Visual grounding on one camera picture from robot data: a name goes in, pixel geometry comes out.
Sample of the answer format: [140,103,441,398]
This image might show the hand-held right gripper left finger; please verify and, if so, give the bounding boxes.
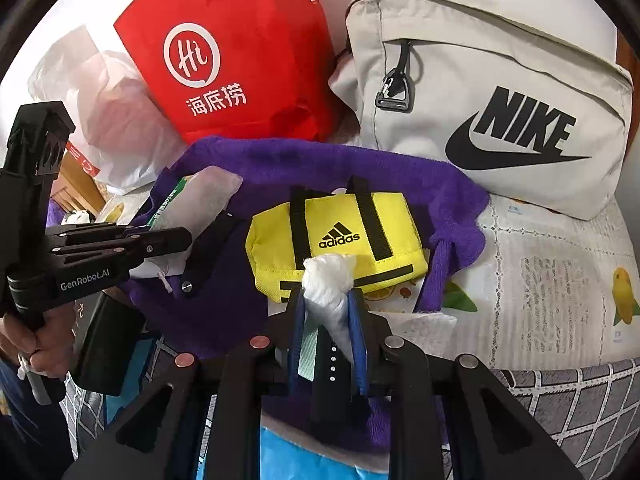
[62,292,311,480]

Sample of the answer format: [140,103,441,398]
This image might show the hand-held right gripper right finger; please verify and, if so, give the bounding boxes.
[347,287,583,480]

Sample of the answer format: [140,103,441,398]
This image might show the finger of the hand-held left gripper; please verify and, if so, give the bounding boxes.
[52,227,193,277]
[46,222,151,251]

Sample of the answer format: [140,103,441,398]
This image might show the light green cloth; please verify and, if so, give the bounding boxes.
[297,310,321,380]

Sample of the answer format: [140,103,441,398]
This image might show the white drawstring pouch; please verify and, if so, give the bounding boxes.
[131,257,176,295]

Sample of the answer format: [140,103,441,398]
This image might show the green snack packet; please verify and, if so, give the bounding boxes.
[147,174,201,231]

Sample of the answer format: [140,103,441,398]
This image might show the lemon print packet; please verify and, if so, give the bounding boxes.
[362,280,426,313]

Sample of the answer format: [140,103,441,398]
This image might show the clear plastic bag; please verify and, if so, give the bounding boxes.
[177,166,243,241]

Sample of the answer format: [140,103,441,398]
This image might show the yellow mini duffel bag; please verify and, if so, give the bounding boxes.
[247,176,428,303]

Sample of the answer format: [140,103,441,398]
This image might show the person's left hand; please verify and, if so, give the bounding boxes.
[0,305,81,376]

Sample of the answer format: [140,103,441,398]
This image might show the white flower print pillow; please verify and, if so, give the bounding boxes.
[60,207,93,226]

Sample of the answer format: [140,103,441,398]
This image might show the dark tin box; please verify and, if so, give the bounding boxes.
[70,290,146,396]

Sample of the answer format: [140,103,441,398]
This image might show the white plastic shopping bag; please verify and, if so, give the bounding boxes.
[27,25,188,193]

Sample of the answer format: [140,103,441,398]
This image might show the blue flat box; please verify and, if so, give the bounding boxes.
[127,337,163,411]

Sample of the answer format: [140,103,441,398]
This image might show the purple towel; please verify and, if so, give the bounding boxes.
[117,135,488,456]

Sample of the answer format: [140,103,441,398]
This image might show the person's blue trousers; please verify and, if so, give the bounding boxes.
[0,355,76,480]

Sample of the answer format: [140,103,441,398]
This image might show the grey checked blanket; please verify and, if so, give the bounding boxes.
[75,355,640,480]

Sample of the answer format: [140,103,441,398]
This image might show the red paper bag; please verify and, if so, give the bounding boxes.
[112,0,341,143]

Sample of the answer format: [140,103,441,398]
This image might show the beige waist bag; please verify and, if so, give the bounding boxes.
[327,0,633,221]

